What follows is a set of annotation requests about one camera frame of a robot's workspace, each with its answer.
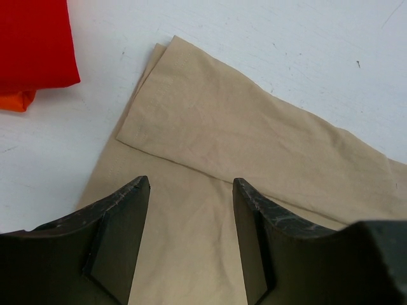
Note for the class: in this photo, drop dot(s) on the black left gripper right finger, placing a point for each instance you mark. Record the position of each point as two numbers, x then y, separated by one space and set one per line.
287 259

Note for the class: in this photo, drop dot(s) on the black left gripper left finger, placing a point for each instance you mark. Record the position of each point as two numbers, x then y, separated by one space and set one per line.
86 257

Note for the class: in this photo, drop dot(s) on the beige t shirt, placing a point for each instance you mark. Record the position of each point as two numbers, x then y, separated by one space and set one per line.
192 126

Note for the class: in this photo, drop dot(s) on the folded orange t shirt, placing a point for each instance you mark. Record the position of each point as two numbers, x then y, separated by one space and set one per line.
16 101

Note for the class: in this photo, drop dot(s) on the folded red t shirt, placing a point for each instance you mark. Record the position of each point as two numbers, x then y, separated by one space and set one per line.
37 50

